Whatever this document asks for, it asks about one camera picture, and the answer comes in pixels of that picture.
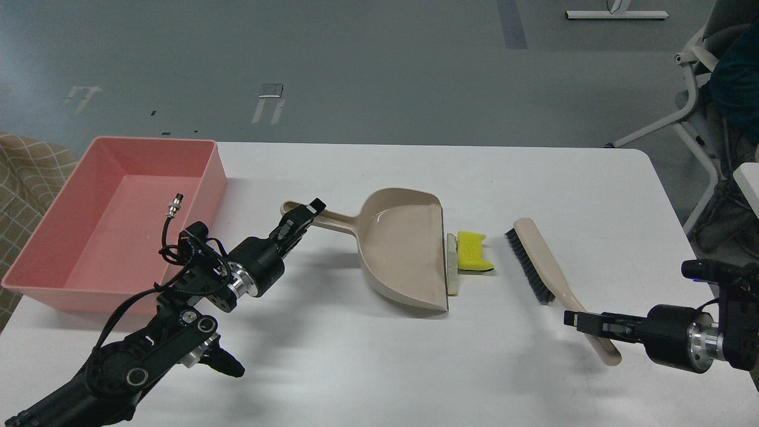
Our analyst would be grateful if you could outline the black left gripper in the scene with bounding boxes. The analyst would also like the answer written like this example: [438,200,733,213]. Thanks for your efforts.
[228,198,326,298]

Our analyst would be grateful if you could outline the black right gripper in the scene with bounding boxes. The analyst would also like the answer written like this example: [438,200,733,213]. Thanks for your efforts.
[563,304,713,374]

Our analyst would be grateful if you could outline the beige hand brush black bristles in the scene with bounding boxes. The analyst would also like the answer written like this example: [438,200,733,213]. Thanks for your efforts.
[505,218,623,367]

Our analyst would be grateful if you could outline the beige plastic dustpan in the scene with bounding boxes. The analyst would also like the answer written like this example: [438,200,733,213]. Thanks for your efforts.
[312,187,448,313]

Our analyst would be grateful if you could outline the beige foam strip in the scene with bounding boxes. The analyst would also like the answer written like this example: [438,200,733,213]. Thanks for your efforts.
[445,233,459,297]

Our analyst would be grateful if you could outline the yellow sponge piece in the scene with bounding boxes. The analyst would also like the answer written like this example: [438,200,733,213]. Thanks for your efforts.
[457,231,495,272]

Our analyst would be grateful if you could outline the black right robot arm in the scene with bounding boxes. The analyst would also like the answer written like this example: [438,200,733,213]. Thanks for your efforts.
[564,259,758,374]

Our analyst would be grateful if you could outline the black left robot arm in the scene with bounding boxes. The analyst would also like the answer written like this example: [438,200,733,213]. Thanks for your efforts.
[4,198,326,426]

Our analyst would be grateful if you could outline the pink plastic bin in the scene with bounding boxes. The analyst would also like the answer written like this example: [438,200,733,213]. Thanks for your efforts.
[2,137,226,313]

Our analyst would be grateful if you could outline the white side table corner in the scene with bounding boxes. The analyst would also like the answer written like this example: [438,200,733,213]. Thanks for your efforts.
[733,162,759,217]

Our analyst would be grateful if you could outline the person in teal sweater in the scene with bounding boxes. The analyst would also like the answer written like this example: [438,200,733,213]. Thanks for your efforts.
[709,19,758,148]

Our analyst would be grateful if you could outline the beige checkered cloth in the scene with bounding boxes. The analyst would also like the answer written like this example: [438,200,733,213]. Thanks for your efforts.
[0,132,81,330]

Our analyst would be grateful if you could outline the white table base bar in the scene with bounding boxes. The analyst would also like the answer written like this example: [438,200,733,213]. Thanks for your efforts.
[566,11,669,21]

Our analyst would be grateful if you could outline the white office chair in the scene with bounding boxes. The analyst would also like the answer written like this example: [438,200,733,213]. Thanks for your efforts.
[605,24,749,235]

